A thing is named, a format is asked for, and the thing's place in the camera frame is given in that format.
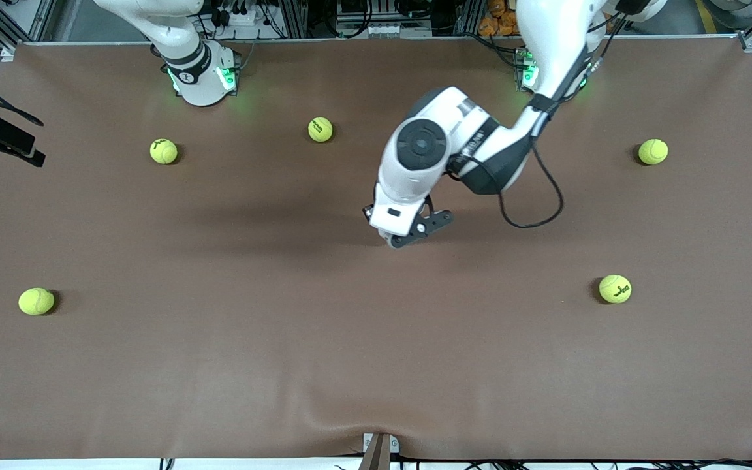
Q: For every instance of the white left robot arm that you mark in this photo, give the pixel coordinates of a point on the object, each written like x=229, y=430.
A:
x=415, y=170

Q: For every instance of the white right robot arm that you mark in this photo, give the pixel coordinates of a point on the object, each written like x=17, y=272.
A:
x=196, y=72

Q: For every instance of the yellow Wilson 3 tennis ball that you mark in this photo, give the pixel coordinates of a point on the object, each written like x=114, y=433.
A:
x=615, y=288

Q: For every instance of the brown table cloth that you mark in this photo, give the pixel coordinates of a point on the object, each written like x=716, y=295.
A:
x=376, y=339

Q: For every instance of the long white socket strip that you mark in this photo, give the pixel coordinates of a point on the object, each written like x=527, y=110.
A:
x=382, y=30

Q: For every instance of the pile of orange round items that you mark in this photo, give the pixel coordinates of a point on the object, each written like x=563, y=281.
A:
x=497, y=19

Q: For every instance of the white power strip with plugs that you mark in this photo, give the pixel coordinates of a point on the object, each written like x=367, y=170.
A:
x=239, y=19

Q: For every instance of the metal table clamp bracket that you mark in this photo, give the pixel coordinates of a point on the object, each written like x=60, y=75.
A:
x=379, y=452

